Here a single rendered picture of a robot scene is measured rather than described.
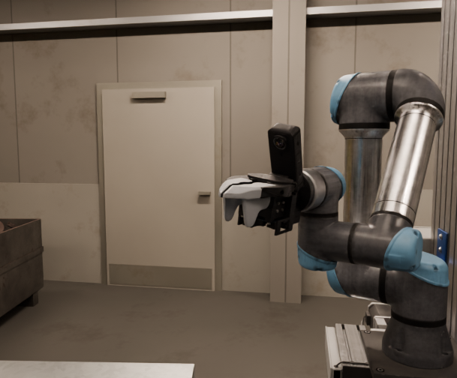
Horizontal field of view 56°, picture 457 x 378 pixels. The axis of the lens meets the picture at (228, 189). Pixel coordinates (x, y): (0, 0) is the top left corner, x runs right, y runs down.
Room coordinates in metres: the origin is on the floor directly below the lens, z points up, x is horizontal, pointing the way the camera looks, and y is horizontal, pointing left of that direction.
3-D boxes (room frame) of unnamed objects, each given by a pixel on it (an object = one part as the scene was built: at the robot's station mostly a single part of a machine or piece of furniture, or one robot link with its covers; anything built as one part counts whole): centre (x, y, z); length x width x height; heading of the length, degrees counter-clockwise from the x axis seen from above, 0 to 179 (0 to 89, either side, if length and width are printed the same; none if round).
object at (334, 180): (0.82, -0.17, 1.43); 0.11 x 0.08 x 0.09; 144
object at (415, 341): (0.95, -0.43, 1.09); 0.15 x 0.15 x 0.10
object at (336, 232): (0.80, -0.19, 1.34); 0.11 x 0.08 x 0.11; 54
